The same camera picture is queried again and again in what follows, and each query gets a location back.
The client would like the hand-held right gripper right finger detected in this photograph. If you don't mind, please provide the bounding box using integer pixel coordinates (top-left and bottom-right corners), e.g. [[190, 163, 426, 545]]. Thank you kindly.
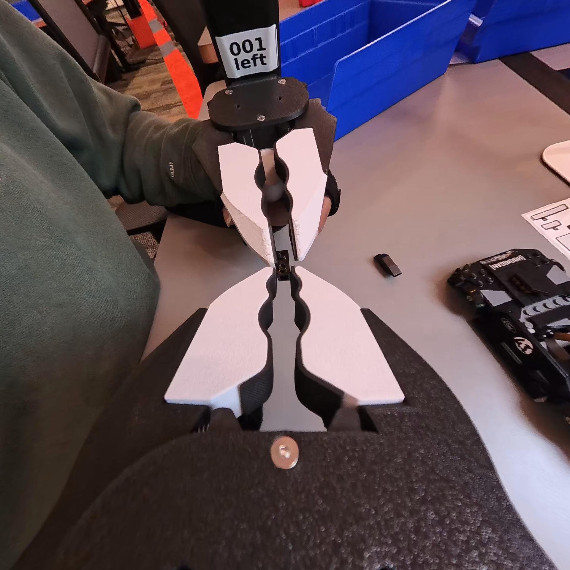
[[294, 267, 406, 428]]

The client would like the sticker sheet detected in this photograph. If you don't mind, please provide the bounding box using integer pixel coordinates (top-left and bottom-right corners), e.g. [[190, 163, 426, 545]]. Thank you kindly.
[[521, 198, 570, 261]]

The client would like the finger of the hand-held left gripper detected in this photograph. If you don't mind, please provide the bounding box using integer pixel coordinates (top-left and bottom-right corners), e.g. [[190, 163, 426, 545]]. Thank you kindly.
[[218, 141, 278, 268], [276, 128, 328, 263]]

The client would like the orange striped object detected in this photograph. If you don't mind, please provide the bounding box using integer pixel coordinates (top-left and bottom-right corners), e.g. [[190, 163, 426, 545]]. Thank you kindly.
[[134, 0, 205, 121]]

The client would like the white booklet stand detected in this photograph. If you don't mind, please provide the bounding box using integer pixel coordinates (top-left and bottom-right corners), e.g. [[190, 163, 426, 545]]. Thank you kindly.
[[542, 140, 570, 185]]

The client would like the black lego car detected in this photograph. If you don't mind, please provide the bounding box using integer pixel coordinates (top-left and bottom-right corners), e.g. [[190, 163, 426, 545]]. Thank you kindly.
[[447, 250, 570, 401]]

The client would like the person's left hand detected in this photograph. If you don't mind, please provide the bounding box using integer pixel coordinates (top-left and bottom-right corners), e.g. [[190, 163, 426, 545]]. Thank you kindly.
[[318, 196, 335, 235]]

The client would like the long black lego piece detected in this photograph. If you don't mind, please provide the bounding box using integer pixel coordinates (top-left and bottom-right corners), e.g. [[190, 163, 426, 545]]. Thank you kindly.
[[374, 253, 403, 278]]

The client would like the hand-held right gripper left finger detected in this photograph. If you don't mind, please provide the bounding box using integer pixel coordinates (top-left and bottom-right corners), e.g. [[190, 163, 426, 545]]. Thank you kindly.
[[165, 267, 278, 419]]

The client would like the blue storage bin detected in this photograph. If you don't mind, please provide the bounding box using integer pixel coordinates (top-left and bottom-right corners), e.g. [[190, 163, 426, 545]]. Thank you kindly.
[[279, 0, 477, 141], [459, 0, 570, 63]]

